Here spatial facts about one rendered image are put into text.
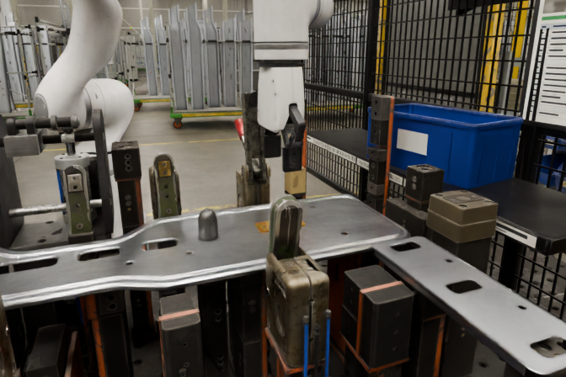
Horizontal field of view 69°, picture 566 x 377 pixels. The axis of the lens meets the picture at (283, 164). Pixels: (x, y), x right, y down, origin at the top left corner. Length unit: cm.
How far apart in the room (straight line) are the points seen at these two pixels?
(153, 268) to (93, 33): 57
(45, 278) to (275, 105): 39
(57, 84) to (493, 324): 94
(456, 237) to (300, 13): 42
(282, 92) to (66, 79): 58
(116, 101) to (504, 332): 95
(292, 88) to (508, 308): 40
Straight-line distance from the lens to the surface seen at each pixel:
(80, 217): 79
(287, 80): 61
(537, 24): 99
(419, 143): 94
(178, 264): 62
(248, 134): 80
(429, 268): 62
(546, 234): 73
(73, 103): 106
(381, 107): 92
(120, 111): 113
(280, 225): 51
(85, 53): 103
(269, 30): 62
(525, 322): 56
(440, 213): 73
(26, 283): 65
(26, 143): 80
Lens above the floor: 129
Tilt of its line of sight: 15 degrees down
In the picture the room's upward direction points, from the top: straight up
